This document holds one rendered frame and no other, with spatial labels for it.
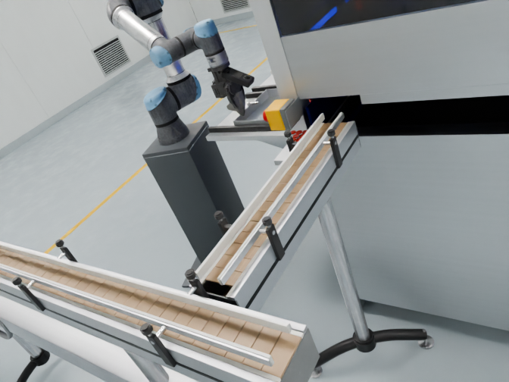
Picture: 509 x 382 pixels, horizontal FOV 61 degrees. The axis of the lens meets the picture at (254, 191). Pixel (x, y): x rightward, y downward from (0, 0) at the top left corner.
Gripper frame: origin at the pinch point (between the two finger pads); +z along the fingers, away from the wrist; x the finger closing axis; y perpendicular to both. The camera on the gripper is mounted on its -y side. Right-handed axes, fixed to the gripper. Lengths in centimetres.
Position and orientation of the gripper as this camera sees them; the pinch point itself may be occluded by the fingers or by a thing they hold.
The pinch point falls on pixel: (243, 112)
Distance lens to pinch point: 167.0
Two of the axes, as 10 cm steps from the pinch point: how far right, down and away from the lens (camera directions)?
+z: 3.4, 7.9, 5.1
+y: -8.0, -0.4, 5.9
